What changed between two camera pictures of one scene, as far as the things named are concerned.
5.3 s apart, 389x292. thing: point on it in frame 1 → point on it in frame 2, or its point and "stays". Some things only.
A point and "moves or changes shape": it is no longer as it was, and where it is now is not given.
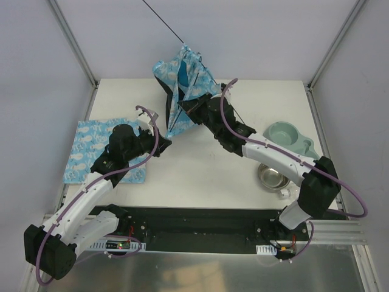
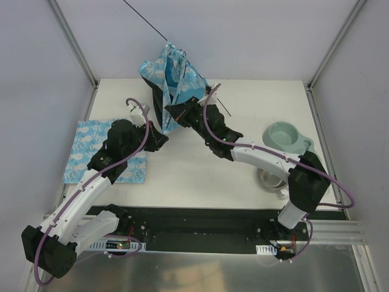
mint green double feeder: [287, 134] stays
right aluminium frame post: [352, 16] stays
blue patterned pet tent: [181, 76] moves or changes shape
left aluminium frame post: [73, 41] stays
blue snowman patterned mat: [89, 144] stays
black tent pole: [198, 74] → [166, 40]
